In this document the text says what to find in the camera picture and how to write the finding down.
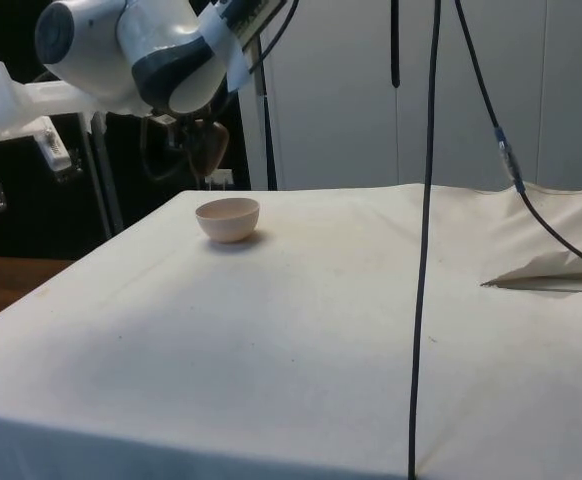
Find silver metal stand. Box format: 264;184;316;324
81;112;125;237

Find black cable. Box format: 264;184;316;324
407;0;443;480
453;0;582;279
250;0;302;192

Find black cabinet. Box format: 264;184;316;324
0;0;252;261

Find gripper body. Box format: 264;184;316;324
155;110;203;151

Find brown cup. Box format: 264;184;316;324
194;119;231;177

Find white bowl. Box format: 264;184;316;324
194;197;262;245

